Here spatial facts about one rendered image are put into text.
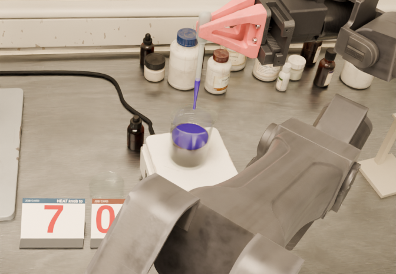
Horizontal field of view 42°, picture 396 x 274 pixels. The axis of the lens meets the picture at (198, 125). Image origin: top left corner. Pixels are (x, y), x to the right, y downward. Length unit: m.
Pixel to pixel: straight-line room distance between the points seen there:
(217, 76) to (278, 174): 0.68
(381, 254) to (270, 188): 0.56
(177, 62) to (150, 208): 0.76
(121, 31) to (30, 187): 0.40
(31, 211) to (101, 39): 0.44
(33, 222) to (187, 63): 0.41
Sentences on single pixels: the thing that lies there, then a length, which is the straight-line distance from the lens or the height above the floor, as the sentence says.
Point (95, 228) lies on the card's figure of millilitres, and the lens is 0.80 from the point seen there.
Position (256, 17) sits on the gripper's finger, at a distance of 0.63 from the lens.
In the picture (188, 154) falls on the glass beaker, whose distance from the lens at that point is 0.75.
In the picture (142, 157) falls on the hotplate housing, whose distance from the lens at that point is 0.83.
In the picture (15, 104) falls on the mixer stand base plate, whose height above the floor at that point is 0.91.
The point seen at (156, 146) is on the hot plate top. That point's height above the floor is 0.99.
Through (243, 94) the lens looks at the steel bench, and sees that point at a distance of 1.06.
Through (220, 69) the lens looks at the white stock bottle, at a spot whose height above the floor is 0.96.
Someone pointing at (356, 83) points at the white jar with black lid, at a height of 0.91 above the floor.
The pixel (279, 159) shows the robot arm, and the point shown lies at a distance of 0.37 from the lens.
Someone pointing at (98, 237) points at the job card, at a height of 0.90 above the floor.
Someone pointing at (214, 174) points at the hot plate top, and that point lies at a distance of 0.78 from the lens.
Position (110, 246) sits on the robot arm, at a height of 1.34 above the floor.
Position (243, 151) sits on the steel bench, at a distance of 0.94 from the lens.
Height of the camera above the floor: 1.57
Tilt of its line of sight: 43 degrees down
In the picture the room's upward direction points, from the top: 8 degrees clockwise
